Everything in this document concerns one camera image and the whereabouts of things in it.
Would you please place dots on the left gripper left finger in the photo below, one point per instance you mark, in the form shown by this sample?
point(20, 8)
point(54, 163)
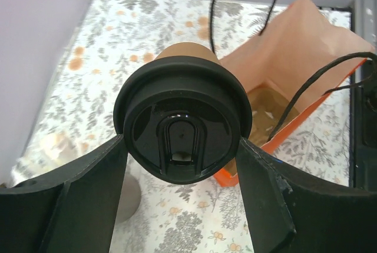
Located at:
point(69, 209)

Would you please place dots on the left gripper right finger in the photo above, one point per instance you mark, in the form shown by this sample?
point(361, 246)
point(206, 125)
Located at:
point(290, 210)

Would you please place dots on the orange paper bag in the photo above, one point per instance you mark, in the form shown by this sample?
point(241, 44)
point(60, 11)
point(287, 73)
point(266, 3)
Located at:
point(299, 59)

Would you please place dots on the cardboard cup carrier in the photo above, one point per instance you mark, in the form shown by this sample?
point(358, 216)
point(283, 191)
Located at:
point(267, 108)

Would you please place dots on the brown paper coffee cup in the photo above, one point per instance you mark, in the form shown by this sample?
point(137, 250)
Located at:
point(190, 49)

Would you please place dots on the grey straw holder cup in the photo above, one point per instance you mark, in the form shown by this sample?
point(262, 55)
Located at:
point(130, 198)

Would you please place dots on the floral table mat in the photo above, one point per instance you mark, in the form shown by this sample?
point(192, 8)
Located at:
point(117, 37)

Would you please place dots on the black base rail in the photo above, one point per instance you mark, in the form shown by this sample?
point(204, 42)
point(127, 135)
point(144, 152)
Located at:
point(362, 150)

